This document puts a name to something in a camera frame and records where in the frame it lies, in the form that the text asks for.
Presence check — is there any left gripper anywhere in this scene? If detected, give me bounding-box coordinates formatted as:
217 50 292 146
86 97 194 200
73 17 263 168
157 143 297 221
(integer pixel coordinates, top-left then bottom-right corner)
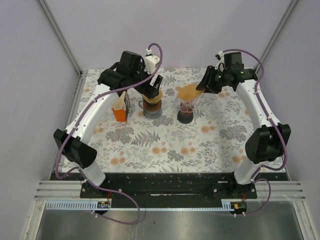
129 61 163 99

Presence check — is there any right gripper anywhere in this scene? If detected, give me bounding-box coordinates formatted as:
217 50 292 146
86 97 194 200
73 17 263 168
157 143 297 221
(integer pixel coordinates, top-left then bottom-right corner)
195 65 230 95

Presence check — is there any brown paper coffee filter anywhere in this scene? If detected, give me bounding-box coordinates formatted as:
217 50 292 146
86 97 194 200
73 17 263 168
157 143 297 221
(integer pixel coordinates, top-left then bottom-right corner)
141 89 163 105

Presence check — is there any wooden dripper ring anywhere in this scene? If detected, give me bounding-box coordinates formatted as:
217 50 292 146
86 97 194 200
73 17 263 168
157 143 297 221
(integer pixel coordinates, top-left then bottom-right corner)
142 101 162 113

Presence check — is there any grey glass carafe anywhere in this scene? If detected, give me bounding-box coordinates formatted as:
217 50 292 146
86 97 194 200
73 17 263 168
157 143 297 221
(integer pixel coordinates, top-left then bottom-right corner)
138 99 162 119

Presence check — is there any clear plastic dripper cone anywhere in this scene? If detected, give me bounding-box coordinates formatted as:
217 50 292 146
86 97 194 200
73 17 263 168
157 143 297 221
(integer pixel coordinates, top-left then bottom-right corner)
179 96 200 113

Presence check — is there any orange coffee filter box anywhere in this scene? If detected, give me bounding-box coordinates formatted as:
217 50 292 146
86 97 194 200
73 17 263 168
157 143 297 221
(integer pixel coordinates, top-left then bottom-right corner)
111 91 131 122

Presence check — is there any dark grey red-rimmed cup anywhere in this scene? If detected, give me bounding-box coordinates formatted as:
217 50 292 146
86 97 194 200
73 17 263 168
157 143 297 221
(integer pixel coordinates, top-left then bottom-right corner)
177 103 194 124

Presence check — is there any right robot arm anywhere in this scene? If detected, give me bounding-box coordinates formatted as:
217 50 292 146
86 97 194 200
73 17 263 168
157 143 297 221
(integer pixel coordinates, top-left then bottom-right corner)
196 49 291 198

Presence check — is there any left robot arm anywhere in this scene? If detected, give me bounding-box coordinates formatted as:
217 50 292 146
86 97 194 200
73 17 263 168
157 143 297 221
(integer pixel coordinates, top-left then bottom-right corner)
53 48 163 198

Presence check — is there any floral patterned table mat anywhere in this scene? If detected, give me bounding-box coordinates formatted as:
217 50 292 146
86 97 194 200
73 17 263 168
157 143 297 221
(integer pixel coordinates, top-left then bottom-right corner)
60 66 286 174

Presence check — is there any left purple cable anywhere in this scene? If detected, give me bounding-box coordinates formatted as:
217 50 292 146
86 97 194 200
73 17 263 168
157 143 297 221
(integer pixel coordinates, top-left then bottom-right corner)
54 43 142 225

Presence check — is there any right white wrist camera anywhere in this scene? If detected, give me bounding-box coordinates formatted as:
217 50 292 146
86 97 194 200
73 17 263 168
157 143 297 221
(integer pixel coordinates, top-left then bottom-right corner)
215 50 225 72

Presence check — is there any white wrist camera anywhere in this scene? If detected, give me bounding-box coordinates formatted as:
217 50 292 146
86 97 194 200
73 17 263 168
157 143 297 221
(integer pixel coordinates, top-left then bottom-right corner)
144 49 161 74
215 50 225 72

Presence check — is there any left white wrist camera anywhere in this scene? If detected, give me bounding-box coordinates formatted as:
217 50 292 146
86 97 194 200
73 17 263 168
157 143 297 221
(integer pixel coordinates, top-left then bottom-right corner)
144 49 161 74

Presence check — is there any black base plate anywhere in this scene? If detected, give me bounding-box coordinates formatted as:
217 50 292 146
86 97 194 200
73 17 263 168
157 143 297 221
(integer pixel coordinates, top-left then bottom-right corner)
79 171 257 200

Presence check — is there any aluminium frame rail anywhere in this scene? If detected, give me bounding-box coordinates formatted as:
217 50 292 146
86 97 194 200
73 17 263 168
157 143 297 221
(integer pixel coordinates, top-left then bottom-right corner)
36 0 83 76

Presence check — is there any white slotted cable duct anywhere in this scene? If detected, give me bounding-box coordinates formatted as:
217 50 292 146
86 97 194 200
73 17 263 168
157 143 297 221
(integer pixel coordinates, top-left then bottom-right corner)
45 199 112 211

